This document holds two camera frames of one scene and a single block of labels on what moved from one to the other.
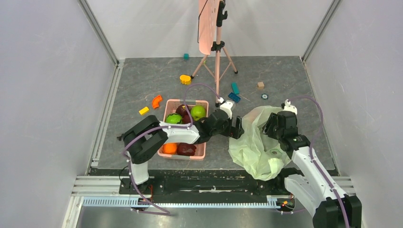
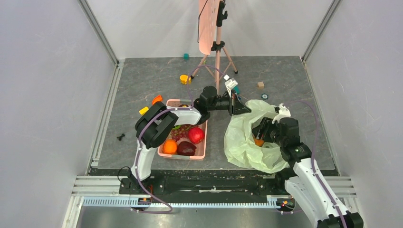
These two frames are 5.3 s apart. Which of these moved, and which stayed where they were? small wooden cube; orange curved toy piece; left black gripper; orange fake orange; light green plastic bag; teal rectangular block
Moved: left black gripper; light green plastic bag
Stayed: orange fake orange; teal rectangular block; orange curved toy piece; small wooden cube
